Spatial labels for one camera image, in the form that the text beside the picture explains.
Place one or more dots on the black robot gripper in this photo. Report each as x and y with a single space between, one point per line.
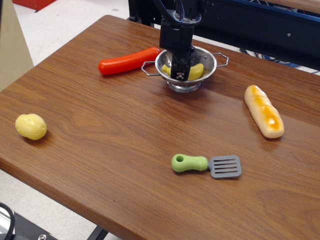
176 34

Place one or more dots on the yellow toy banana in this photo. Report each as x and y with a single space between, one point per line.
195 73

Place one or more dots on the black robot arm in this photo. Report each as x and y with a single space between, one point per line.
181 6

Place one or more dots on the steel colander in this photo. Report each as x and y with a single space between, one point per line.
211 62

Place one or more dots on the red toy hot dog sausage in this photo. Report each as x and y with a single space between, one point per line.
127 63

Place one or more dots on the toy bread loaf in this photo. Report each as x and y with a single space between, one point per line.
265 115

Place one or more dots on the red box on floor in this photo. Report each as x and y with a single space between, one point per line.
34 4

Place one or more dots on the yellow toy potato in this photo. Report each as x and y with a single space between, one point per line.
31 126

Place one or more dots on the light wooden panel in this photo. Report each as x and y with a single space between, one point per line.
15 58

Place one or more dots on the black metal table stand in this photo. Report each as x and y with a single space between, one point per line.
27 230

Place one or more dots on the green handled grey toy spatula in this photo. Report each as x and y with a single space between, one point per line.
220 167

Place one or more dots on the dark blue metal frame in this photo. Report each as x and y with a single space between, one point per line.
279 30

